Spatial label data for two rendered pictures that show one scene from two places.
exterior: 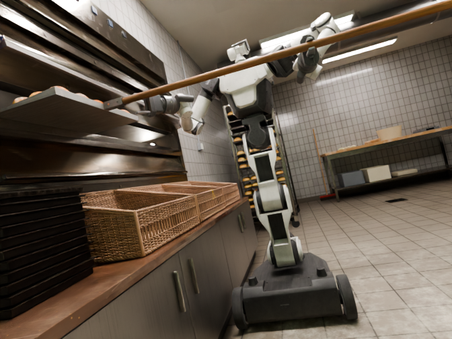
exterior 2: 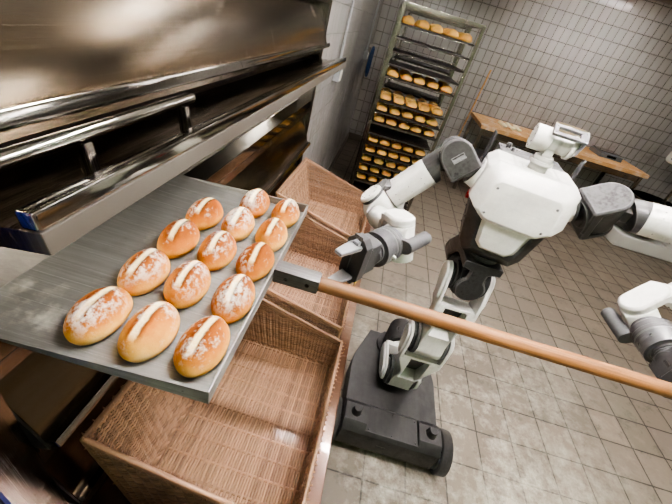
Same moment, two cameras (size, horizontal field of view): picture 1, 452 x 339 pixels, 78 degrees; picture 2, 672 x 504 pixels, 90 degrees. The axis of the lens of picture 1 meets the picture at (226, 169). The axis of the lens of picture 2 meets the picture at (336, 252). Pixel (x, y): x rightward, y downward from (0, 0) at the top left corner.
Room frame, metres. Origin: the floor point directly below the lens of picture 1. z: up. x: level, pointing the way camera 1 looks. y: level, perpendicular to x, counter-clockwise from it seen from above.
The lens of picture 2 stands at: (0.70, 0.47, 1.63)
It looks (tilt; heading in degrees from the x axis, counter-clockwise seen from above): 35 degrees down; 348
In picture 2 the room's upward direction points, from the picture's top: 17 degrees clockwise
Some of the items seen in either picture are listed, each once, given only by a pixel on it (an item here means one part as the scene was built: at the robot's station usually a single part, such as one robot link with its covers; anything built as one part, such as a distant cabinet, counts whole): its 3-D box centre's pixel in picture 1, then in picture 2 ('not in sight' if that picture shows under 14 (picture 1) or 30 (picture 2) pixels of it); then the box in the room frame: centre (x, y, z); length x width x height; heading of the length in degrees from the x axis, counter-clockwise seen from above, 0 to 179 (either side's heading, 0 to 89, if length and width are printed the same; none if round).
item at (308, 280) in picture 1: (288, 267); (393, 379); (1.68, -0.24, 0.19); 0.64 x 0.52 x 0.33; 167
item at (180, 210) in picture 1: (124, 214); (245, 391); (1.23, 0.48, 0.72); 0.56 x 0.49 x 0.28; 166
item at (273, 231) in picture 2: not in sight; (272, 232); (1.32, 0.48, 1.21); 0.10 x 0.07 x 0.06; 168
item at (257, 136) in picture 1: (258, 134); (467, 260); (1.66, -0.24, 1.00); 0.28 x 0.13 x 0.18; 167
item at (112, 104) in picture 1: (114, 103); (297, 276); (1.20, 0.41, 1.20); 0.09 x 0.04 x 0.03; 78
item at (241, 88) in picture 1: (249, 89); (509, 202); (1.63, -0.24, 1.27); 0.34 x 0.30 x 0.36; 66
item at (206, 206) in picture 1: (177, 199); (300, 267); (1.81, 0.35, 0.72); 0.56 x 0.49 x 0.28; 167
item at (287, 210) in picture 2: not in sight; (286, 211); (1.42, 0.46, 1.21); 0.10 x 0.07 x 0.05; 168
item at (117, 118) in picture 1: (71, 118); (187, 244); (1.25, 0.64, 1.19); 0.55 x 0.36 x 0.03; 168
